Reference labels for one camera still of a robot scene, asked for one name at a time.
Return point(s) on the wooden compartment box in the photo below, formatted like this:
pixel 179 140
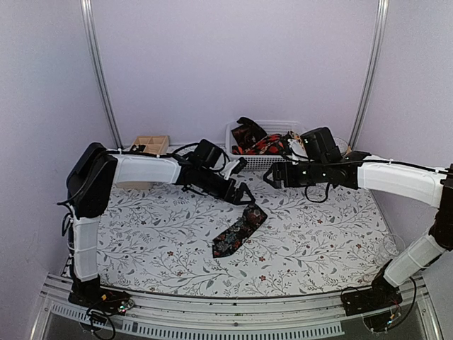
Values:
pixel 150 145

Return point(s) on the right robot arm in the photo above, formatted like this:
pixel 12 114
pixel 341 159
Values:
pixel 324 163

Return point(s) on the dark floral tie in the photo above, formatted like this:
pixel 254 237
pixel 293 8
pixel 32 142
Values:
pixel 229 241

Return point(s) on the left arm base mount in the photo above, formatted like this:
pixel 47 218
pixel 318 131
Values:
pixel 90 294

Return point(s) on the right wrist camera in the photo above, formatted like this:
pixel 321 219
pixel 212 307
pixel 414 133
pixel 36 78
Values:
pixel 294 150

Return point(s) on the right aluminium frame post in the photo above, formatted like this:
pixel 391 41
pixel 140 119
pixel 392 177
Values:
pixel 376 47

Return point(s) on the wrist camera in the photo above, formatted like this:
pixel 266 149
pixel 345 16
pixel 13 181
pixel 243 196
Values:
pixel 294 150
pixel 233 167

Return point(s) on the dark patterned tie in basket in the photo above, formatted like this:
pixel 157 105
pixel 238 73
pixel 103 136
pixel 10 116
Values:
pixel 248 133

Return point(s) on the left aluminium frame post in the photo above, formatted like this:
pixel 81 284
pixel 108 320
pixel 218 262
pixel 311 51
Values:
pixel 95 53

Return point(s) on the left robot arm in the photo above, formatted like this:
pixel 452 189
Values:
pixel 201 168

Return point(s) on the white plastic basket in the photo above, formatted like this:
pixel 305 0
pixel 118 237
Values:
pixel 261 162

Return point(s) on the red black tie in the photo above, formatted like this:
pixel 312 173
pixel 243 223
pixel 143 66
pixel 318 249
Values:
pixel 269 145

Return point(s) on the front aluminium rail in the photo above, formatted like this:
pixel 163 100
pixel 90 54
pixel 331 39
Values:
pixel 158 316

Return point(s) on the yellow spotted tie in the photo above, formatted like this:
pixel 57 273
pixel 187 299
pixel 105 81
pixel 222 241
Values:
pixel 291 135

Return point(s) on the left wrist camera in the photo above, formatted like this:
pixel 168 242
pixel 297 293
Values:
pixel 233 167

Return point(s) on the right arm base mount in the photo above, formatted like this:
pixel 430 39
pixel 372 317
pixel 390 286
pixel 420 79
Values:
pixel 379 295

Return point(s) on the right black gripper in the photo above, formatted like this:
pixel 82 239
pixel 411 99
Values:
pixel 289 177

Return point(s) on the aluminium frame post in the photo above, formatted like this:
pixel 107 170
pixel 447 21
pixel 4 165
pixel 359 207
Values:
pixel 95 53
pixel 376 47

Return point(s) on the ceramic bowl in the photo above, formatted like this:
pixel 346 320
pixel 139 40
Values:
pixel 342 145

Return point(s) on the floral tablecloth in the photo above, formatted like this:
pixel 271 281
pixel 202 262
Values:
pixel 313 241

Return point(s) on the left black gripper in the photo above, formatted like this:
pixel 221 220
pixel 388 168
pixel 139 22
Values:
pixel 227 196

